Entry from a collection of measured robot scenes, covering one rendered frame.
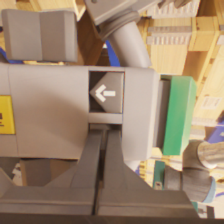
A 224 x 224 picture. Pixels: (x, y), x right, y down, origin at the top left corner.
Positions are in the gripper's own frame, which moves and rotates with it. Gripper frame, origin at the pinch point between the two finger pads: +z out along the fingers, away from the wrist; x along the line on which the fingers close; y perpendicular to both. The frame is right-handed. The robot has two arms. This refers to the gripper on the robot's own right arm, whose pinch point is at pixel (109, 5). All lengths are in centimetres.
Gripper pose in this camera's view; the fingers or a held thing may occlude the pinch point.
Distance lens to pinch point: 17.9
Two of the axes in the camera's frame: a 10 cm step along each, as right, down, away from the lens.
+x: 0.0, 2.5, -9.7
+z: -8.9, 4.5, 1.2
